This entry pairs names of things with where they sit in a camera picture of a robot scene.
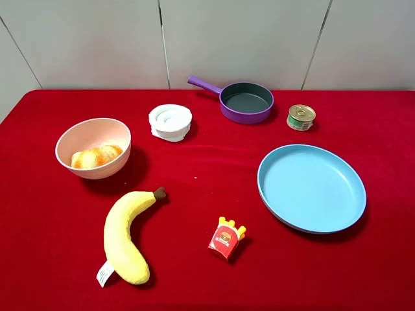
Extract red toy fries box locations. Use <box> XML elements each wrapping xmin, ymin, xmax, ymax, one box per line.
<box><xmin>207</xmin><ymin>216</ymin><xmax>246</xmax><ymax>261</ymax></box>

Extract red tablecloth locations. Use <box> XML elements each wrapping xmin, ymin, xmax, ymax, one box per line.
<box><xmin>1</xmin><ymin>90</ymin><xmax>414</xmax><ymax>310</ymax></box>

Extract yellow plush banana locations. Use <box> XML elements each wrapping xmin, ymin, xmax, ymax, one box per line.
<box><xmin>97</xmin><ymin>187</ymin><xmax>166</xmax><ymax>286</ymax></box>

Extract white round lidded container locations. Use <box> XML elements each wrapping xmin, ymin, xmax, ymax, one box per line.
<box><xmin>148</xmin><ymin>104</ymin><xmax>193</xmax><ymax>143</ymax></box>

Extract small gold-lid tin can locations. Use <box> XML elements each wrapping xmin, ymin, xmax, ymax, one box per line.
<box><xmin>287</xmin><ymin>104</ymin><xmax>316</xmax><ymax>132</ymax></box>

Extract pink ribbed bowl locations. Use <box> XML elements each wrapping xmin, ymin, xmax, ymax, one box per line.
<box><xmin>55</xmin><ymin>118</ymin><xmax>132</xmax><ymax>179</ymax></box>

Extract orange toy bread bun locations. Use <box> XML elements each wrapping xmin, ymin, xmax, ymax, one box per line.
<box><xmin>71</xmin><ymin>144</ymin><xmax>123</xmax><ymax>169</ymax></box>

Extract blue oval plate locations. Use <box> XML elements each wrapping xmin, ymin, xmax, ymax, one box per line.
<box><xmin>257</xmin><ymin>144</ymin><xmax>367</xmax><ymax>235</ymax></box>

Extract purple toy frying pan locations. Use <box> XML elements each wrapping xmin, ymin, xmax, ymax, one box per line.
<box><xmin>187</xmin><ymin>76</ymin><xmax>274</xmax><ymax>124</ymax></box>

